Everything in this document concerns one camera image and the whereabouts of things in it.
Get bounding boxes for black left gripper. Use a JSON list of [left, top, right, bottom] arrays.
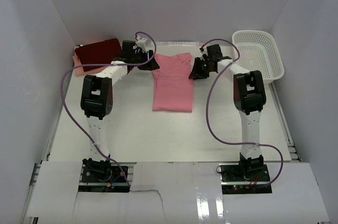
[[131, 49, 159, 71]]

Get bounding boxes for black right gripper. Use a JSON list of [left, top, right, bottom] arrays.
[[189, 58, 212, 80]]

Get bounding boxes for pink t-shirt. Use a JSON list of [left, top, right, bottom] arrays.
[[152, 53, 194, 113]]

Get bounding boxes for white perforated plastic basket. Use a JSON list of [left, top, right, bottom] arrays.
[[232, 30, 284, 85]]

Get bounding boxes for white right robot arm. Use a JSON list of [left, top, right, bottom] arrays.
[[189, 44, 266, 181]]

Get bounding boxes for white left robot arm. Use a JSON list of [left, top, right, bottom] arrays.
[[80, 38, 160, 161]]

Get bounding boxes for dark red folded t-shirt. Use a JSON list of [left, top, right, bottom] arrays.
[[73, 38, 121, 66]]

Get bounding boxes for peach folded t-shirt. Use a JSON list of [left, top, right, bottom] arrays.
[[72, 54, 107, 77]]

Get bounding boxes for white front cover board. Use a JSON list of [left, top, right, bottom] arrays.
[[27, 161, 330, 223]]

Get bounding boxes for white paper sheet at wall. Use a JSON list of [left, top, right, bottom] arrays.
[[156, 41, 200, 47]]

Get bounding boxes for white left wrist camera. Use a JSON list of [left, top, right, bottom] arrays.
[[136, 38, 151, 52]]

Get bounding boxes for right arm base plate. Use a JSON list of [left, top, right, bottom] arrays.
[[216, 164, 273, 195]]

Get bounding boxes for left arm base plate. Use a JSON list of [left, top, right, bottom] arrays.
[[78, 166, 130, 193]]

